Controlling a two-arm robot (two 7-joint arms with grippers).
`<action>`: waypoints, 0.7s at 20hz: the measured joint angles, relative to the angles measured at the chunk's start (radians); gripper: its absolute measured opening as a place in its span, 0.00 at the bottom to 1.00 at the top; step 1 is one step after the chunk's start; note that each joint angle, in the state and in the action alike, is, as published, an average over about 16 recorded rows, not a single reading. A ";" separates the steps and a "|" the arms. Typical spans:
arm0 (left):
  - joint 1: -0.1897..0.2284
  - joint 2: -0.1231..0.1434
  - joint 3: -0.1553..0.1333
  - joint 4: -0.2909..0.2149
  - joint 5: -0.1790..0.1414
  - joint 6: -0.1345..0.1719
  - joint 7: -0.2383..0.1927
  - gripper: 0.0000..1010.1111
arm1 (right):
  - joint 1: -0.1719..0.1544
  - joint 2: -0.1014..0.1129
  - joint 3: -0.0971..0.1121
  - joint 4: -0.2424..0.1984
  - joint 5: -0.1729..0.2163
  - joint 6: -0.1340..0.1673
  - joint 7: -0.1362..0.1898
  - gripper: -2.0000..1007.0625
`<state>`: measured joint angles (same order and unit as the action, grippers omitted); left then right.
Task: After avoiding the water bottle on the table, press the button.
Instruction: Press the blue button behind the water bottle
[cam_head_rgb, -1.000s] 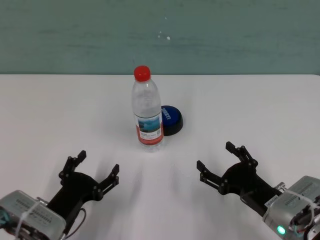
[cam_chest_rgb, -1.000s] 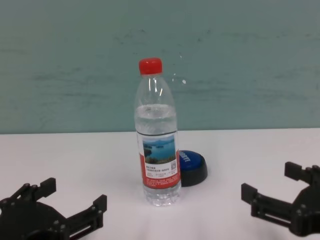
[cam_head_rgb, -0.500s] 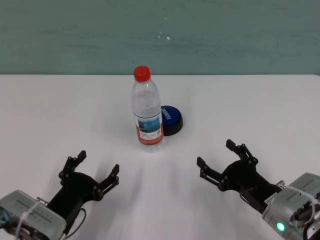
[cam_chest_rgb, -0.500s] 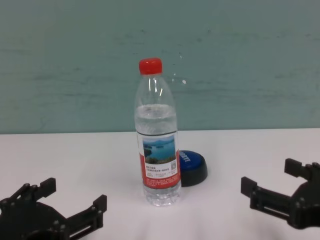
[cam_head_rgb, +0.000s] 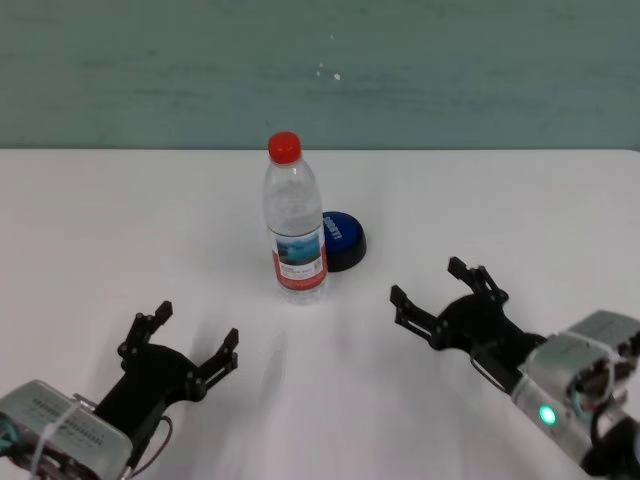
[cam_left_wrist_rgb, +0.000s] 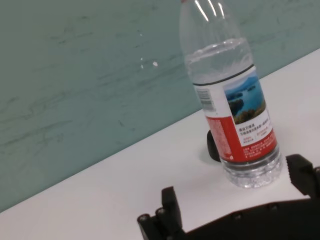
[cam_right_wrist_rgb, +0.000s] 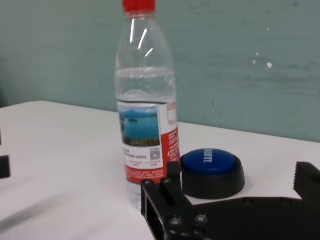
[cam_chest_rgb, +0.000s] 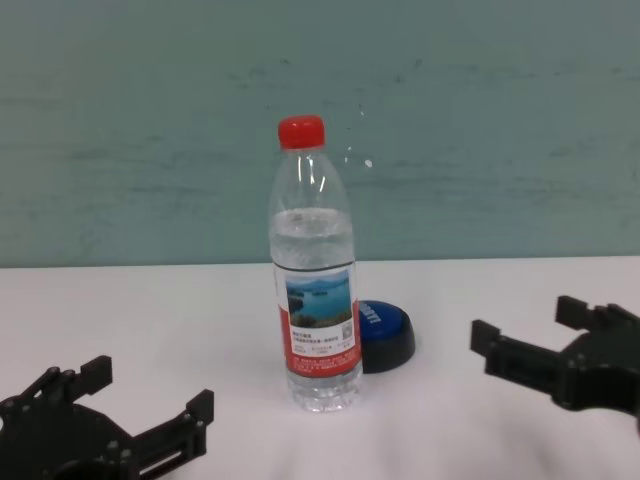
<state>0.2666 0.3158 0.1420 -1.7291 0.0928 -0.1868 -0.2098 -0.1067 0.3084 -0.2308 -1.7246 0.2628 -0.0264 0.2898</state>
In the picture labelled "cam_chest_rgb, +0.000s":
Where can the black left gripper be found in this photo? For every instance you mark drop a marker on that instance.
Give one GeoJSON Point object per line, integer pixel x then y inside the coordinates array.
{"type": "Point", "coordinates": [60, 445]}

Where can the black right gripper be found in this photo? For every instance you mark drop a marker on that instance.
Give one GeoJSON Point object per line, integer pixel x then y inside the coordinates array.
{"type": "Point", "coordinates": [600, 375]}

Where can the blue push button black base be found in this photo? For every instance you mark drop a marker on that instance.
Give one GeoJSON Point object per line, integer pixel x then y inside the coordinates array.
{"type": "Point", "coordinates": [387, 330]}

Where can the clear water bottle red cap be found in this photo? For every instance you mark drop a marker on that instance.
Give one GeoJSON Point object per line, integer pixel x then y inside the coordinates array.
{"type": "Point", "coordinates": [316, 320]}

